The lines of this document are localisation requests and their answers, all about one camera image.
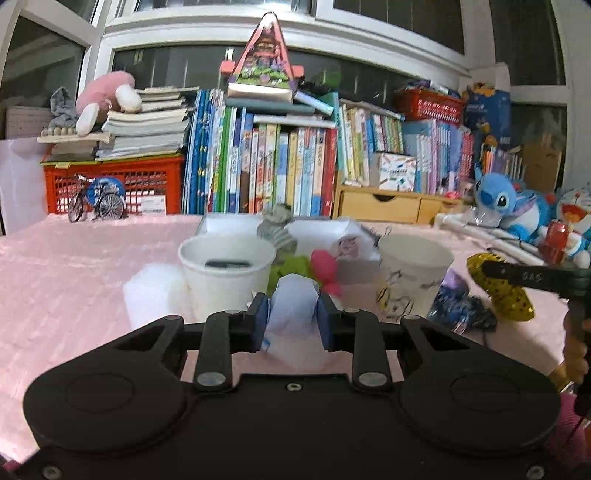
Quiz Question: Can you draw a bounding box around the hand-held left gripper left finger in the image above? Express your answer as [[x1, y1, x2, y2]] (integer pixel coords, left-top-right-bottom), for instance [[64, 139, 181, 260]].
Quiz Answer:
[[113, 295, 269, 393]]

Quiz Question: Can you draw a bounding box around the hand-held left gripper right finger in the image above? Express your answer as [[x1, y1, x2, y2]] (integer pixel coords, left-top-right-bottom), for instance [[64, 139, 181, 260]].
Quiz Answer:
[[317, 293, 471, 393]]

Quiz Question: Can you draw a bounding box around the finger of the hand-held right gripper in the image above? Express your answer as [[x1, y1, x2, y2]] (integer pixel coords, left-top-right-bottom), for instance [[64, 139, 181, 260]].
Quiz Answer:
[[480, 261, 514, 283]]

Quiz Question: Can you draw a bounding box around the yellow spotted balloon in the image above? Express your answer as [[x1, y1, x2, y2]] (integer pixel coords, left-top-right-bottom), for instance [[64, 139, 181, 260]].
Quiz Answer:
[[466, 253, 535, 322]]

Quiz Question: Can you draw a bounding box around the white plastic bag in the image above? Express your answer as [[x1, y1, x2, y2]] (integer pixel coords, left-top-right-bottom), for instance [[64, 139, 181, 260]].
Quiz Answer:
[[267, 274, 323, 372]]

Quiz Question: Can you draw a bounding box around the white shallow box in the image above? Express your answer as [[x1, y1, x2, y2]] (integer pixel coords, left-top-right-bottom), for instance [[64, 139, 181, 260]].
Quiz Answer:
[[196, 215, 380, 265]]

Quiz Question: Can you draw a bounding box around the person's right forearm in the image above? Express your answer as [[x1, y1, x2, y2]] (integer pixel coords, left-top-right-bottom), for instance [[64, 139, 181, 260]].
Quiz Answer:
[[547, 392, 591, 467]]

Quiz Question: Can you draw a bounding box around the pink soft toy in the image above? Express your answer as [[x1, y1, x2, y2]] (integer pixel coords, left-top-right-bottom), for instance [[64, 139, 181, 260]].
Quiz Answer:
[[310, 249, 345, 299]]

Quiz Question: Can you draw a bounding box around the green soft toy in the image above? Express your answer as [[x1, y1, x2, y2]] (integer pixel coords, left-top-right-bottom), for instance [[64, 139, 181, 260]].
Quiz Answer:
[[267, 254, 320, 297]]

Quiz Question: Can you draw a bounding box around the person's right hand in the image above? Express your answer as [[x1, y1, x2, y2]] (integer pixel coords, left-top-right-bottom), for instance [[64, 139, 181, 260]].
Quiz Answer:
[[551, 315, 586, 386]]

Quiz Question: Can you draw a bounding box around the white plastic pipe bundle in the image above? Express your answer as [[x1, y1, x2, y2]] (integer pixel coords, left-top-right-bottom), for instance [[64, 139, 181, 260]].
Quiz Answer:
[[433, 212, 546, 267]]

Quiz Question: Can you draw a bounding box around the small red toy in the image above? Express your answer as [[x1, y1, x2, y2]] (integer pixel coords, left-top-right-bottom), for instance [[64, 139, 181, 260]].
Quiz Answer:
[[537, 220, 574, 265]]

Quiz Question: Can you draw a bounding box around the plain white paper cup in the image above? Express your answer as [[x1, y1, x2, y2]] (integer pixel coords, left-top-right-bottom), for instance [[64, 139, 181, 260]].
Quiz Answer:
[[178, 234, 277, 322]]

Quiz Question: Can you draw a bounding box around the dark blue foil wrapper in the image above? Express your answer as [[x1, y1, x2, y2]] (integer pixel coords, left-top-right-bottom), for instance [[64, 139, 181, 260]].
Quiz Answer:
[[426, 270, 498, 334]]

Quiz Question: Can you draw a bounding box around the blue alien plush toy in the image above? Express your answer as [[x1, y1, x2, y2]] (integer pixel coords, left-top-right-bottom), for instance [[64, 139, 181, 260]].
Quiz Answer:
[[473, 165, 556, 246]]

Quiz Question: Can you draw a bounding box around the blue robot cat plush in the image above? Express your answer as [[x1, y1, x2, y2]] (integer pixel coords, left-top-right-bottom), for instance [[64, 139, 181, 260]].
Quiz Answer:
[[538, 186, 591, 269]]

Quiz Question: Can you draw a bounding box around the cartoon printed paper cup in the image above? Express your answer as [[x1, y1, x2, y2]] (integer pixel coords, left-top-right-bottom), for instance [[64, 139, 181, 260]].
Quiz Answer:
[[375, 234, 456, 324]]

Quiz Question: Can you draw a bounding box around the grey striped plush toy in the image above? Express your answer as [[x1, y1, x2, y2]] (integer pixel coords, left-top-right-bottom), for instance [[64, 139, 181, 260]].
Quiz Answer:
[[256, 203, 299, 256]]

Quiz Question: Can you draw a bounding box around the brown cardboard box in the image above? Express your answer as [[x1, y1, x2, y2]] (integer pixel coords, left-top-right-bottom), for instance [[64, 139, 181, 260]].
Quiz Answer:
[[522, 141, 565, 195]]

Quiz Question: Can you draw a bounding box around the wooden drawer organizer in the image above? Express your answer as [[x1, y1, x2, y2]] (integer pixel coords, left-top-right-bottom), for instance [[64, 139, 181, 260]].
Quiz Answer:
[[333, 185, 465, 226]]

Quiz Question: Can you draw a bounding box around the row of thin paperback books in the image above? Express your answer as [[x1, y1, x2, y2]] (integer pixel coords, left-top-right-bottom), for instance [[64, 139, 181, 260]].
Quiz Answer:
[[338, 98, 477, 195]]

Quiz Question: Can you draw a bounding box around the small white printed box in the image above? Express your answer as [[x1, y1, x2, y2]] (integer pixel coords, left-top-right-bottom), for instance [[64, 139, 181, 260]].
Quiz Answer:
[[378, 152, 418, 191]]

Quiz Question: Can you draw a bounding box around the row of tall picture books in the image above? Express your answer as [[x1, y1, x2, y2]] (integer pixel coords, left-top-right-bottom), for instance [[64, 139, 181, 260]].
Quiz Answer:
[[182, 88, 339, 219]]

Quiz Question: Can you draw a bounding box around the blue printed bag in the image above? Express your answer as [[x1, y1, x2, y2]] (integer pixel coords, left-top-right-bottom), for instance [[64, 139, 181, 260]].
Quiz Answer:
[[462, 83, 512, 136]]

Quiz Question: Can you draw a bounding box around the red plastic basket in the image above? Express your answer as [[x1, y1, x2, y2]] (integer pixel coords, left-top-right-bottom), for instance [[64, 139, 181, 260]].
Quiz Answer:
[[394, 88, 465, 126]]

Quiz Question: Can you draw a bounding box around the pink quilted blanket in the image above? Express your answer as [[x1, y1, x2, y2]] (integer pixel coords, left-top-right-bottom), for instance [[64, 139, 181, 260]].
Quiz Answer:
[[0, 215, 591, 462]]

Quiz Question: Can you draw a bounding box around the red plastic crate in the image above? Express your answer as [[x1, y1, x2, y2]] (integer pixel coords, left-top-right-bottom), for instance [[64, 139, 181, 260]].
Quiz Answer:
[[43, 154, 185, 216]]

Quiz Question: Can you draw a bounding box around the miniature toy bicycle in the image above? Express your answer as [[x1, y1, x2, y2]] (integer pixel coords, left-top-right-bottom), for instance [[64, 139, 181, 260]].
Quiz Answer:
[[68, 174, 126, 223]]

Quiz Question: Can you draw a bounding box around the blue round printed disc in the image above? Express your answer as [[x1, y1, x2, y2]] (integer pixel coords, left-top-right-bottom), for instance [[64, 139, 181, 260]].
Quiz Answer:
[[88, 177, 125, 208]]

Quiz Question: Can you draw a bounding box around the pile of flat-lying books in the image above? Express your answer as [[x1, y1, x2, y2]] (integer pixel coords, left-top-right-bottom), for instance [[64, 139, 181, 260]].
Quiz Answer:
[[226, 90, 338, 131]]

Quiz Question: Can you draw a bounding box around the stack of flat paperback books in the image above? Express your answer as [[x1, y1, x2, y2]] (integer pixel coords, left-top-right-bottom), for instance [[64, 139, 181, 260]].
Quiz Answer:
[[96, 86, 200, 161]]

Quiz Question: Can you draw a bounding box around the pink flat box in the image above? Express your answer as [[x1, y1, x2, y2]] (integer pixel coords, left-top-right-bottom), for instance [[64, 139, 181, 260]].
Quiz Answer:
[[220, 60, 306, 78]]

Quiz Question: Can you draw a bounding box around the triangular printed box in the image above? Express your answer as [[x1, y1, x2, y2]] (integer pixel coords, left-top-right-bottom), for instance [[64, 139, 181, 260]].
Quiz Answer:
[[226, 11, 297, 105]]

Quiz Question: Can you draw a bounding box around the beige flat board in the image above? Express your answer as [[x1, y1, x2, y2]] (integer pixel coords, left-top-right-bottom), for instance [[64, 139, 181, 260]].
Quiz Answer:
[[37, 131, 114, 144]]

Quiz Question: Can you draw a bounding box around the white board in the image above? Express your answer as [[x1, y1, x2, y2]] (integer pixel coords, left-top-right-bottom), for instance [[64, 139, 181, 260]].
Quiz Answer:
[[0, 137, 47, 236]]

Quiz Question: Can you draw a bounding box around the pink plush toy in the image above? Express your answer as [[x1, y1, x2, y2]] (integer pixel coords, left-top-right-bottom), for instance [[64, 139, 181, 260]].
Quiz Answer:
[[75, 70, 143, 137]]

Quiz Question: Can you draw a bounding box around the grey woven box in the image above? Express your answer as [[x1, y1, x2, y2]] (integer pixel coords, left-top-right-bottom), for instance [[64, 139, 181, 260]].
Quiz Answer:
[[6, 106, 52, 139]]

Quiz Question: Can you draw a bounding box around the white window frame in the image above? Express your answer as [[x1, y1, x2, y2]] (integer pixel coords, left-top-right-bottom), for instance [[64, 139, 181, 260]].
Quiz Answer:
[[0, 0, 591, 139]]

